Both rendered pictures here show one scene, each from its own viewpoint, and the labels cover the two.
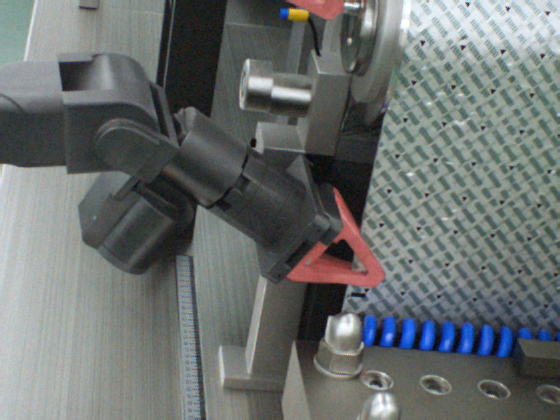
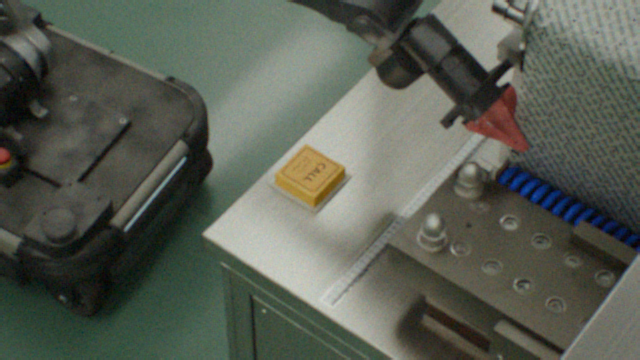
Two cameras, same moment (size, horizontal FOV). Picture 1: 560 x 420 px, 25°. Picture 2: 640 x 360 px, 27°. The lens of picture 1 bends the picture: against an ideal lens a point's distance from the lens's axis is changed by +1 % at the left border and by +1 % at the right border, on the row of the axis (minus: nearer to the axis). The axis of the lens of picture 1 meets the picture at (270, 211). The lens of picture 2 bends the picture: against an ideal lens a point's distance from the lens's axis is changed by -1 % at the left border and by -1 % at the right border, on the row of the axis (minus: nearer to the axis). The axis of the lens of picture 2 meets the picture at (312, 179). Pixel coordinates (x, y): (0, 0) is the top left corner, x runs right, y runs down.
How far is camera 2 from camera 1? 1.04 m
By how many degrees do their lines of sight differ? 43
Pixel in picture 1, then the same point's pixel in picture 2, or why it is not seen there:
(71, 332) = (428, 89)
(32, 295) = not seen: hidden behind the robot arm
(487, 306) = (587, 193)
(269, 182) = (455, 73)
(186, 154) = (409, 42)
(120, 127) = (361, 22)
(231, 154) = (436, 50)
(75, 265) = (472, 43)
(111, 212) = (379, 54)
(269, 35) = not seen: outside the picture
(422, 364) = (518, 208)
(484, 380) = (542, 234)
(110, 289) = not seen: hidden behind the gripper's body
